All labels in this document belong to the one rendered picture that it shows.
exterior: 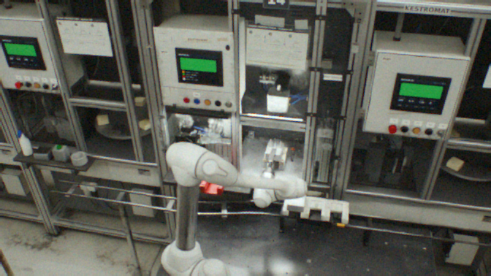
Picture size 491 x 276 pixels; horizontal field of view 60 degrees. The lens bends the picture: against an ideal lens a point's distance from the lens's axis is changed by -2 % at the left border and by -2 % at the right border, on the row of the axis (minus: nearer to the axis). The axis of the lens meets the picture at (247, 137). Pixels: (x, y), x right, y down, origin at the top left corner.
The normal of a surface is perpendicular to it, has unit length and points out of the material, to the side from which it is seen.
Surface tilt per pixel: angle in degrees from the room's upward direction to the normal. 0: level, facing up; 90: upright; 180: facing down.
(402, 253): 0
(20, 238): 0
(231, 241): 0
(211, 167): 44
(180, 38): 90
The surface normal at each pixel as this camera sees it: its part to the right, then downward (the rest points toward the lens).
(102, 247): 0.00, -0.81
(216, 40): -0.21, 0.57
